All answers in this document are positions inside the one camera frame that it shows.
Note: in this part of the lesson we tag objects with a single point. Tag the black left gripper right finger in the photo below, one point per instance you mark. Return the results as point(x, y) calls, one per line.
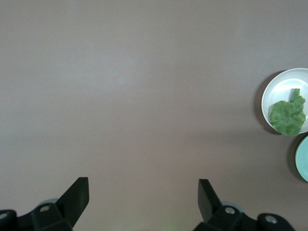
point(211, 209)

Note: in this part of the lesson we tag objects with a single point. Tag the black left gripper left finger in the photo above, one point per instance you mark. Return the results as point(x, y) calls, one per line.
point(72, 204)

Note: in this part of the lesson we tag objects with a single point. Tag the green lettuce leaf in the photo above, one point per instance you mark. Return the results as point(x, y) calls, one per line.
point(286, 115)

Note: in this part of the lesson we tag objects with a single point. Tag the green plate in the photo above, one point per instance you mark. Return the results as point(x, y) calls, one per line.
point(303, 158)

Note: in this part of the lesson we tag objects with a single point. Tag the pale beige plate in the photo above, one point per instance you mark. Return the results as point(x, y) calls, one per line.
point(279, 86)

